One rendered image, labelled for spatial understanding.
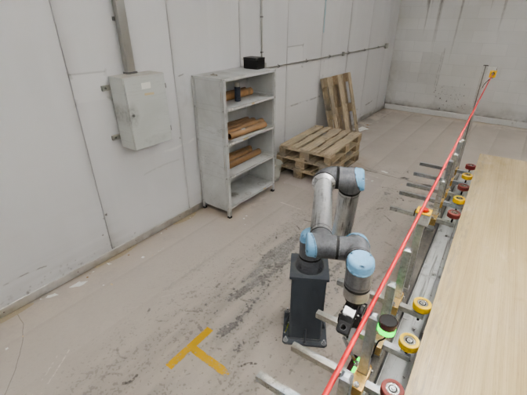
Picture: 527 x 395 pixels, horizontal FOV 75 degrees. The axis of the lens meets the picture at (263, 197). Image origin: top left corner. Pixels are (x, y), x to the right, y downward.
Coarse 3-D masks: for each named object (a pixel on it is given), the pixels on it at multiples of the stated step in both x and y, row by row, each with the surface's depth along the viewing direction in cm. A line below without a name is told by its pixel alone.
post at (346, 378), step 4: (344, 372) 104; (348, 372) 104; (340, 376) 103; (344, 376) 103; (348, 376) 103; (352, 376) 103; (340, 380) 103; (344, 380) 102; (348, 380) 102; (352, 380) 104; (340, 384) 104; (344, 384) 103; (348, 384) 102; (340, 388) 104; (344, 388) 103; (348, 388) 102; (336, 392) 106; (340, 392) 105; (344, 392) 104; (348, 392) 103
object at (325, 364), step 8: (296, 344) 146; (296, 352) 144; (304, 352) 142; (312, 352) 142; (312, 360) 141; (320, 360) 139; (328, 360) 139; (328, 368) 137; (344, 368) 136; (368, 384) 130; (368, 392) 130; (376, 392) 127
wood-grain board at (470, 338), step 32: (480, 160) 319; (512, 160) 319; (480, 192) 261; (512, 192) 261; (480, 224) 221; (512, 224) 221; (448, 256) 192; (480, 256) 192; (512, 256) 192; (448, 288) 170; (480, 288) 170; (512, 288) 170; (448, 320) 152; (480, 320) 152; (512, 320) 152; (448, 352) 138; (480, 352) 138; (512, 352) 138; (416, 384) 126; (448, 384) 126; (480, 384) 126; (512, 384) 126
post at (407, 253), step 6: (408, 252) 157; (402, 258) 160; (408, 258) 158; (402, 264) 161; (408, 264) 159; (402, 270) 162; (402, 276) 163; (396, 282) 167; (402, 282) 165; (402, 288) 167; (396, 294) 169
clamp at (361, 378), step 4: (356, 368) 135; (372, 368) 137; (356, 372) 133; (360, 372) 133; (368, 372) 133; (372, 372) 136; (356, 376) 132; (360, 376) 132; (364, 376) 132; (368, 376) 132; (356, 380) 130; (360, 380) 130; (364, 380) 130; (352, 384) 129; (360, 384) 129; (364, 384) 129; (352, 388) 128; (356, 388) 127; (360, 388) 127; (352, 392) 129; (356, 392) 128; (360, 392) 127
